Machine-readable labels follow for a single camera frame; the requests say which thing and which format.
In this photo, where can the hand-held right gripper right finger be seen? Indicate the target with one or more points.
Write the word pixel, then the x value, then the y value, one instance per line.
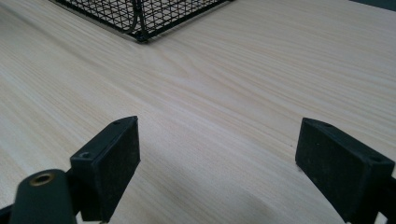
pixel 339 168

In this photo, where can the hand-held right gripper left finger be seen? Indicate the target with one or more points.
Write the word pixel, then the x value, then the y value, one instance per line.
pixel 106 168

